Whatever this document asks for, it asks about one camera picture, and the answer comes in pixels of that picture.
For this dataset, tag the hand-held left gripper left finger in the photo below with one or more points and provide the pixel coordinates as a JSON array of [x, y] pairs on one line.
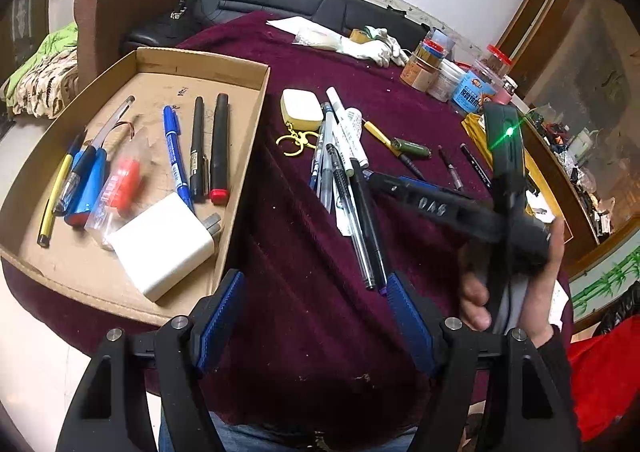
[[220, 322]]

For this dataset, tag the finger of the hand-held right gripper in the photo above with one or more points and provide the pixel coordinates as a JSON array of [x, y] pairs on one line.
[[440, 204]]

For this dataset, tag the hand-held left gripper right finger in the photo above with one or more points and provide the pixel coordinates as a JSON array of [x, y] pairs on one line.
[[412, 327]]

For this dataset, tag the white charger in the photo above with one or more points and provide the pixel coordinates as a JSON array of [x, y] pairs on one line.
[[160, 242]]

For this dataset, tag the pile of pens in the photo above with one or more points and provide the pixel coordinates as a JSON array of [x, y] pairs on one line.
[[345, 166]]

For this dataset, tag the red item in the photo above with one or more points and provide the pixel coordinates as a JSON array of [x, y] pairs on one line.
[[120, 187]]

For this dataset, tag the thin black pen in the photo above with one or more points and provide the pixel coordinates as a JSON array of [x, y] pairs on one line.
[[197, 151]]

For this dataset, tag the black marker red cap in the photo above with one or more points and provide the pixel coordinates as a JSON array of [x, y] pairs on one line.
[[220, 146]]

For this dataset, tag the blue marker pen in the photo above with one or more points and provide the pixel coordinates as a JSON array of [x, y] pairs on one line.
[[175, 151]]

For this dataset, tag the yellow black pen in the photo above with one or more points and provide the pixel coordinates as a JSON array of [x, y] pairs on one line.
[[52, 202]]

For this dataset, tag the clear black pen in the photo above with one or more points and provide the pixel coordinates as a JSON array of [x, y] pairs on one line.
[[75, 171]]

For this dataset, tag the cardboard tray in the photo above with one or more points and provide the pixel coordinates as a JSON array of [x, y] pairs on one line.
[[155, 81]]

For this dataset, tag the person's right hand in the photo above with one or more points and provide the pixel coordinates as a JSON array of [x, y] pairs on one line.
[[542, 297]]

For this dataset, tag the yellow box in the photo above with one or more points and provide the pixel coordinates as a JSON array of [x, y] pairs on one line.
[[530, 171]]

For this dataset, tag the dark brown pen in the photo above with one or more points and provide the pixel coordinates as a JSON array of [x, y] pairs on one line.
[[449, 166]]

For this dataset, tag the pink container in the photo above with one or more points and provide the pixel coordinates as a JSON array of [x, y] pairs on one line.
[[506, 90]]

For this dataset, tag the blue label jar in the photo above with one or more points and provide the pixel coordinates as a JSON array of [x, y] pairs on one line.
[[475, 86]]

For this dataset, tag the white jar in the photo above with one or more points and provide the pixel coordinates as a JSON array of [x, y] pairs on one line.
[[446, 80]]

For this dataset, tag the wooden cabinet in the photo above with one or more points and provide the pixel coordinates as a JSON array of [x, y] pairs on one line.
[[575, 56]]

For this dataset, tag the person's blue jeans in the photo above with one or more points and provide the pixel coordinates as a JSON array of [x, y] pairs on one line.
[[280, 437]]

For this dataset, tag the blue lid jar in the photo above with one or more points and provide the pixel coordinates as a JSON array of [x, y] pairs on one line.
[[442, 44]]

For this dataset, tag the bamboo print panel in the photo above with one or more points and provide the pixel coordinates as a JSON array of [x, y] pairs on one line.
[[605, 282]]

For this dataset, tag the white gloves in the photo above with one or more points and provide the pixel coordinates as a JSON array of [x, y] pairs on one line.
[[375, 50]]

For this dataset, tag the yellow case with keyring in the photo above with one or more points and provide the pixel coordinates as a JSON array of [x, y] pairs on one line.
[[300, 106]]

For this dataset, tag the black plastic bag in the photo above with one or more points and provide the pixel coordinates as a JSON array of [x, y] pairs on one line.
[[622, 307]]

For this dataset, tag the red cloth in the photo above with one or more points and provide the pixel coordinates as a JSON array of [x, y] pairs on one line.
[[605, 377]]

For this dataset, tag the clear plastic bag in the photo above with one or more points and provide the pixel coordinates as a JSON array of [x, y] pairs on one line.
[[317, 39]]

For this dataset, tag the white paper sheet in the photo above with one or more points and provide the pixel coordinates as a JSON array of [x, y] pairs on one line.
[[292, 24]]

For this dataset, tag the patterned bed cover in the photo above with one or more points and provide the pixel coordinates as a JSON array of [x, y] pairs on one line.
[[40, 86]]

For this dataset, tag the green blanket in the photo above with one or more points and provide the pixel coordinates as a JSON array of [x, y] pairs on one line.
[[50, 46]]

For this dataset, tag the brown armchair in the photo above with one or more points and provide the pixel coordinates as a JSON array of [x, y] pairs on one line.
[[100, 16]]

